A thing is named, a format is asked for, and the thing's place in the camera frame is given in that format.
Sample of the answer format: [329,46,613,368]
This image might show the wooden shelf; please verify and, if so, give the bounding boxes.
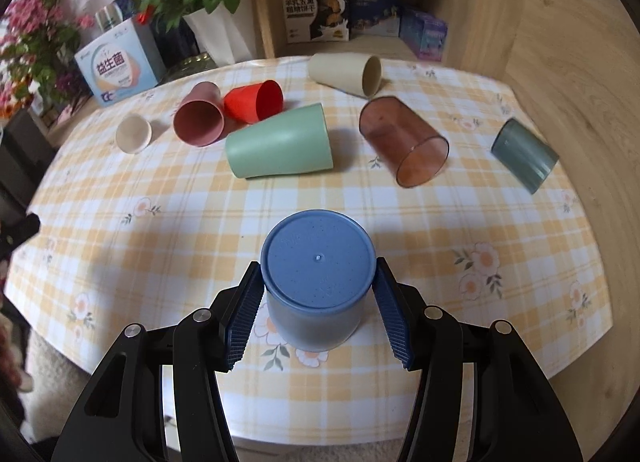
[247,0,640,443]

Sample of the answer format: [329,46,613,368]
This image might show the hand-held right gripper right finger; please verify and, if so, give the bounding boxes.
[371,257,585,462]

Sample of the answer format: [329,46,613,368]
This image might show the small cream cup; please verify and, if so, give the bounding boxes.
[115,113,153,156]

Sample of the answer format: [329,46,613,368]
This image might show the dark blue box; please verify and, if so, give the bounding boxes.
[348,0,404,39]

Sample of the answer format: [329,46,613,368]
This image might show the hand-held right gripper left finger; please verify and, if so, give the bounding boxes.
[51,262,265,462]

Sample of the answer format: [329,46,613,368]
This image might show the white vase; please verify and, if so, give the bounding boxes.
[183,0,259,67]

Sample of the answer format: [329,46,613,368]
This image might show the light blue box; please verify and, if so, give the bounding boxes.
[74,20,167,108]

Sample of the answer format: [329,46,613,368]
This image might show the blue cup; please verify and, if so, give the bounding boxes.
[260,210,377,352]

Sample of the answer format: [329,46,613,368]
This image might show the light green cup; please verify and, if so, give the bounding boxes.
[225,102,335,179]

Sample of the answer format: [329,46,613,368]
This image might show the beige cup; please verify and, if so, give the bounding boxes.
[307,54,383,97]

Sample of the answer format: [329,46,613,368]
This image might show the red cup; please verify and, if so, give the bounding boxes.
[223,80,285,125]

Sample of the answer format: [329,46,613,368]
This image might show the white biscuit box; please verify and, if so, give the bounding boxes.
[279,0,320,44]

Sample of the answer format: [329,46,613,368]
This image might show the dark green ribbed cup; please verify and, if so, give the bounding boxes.
[490,118,560,195]

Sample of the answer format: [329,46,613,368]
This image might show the purple box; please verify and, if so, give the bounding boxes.
[399,6,449,62]

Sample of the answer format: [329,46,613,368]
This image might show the pink flower plant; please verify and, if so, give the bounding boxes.
[0,0,96,119]

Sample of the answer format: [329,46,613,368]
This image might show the black cookie box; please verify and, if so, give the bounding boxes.
[307,0,351,41]

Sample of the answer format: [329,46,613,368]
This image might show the transparent brown cup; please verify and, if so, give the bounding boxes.
[359,96,450,189]

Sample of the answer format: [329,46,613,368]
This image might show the pink cup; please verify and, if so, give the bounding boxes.
[173,82,225,147]

